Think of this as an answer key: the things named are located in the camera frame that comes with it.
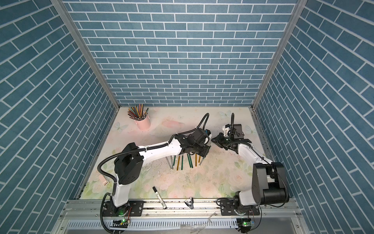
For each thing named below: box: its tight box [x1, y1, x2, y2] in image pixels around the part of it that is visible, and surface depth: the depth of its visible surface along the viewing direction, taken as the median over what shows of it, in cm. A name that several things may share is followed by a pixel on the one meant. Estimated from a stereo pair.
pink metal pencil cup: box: [134, 115, 151, 131], surface depth 102 cm
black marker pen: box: [152, 186, 168, 210], surface depth 78 cm
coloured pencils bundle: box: [127, 103, 150, 121], surface depth 101 cm
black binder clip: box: [184, 196, 194, 210], surface depth 76 cm
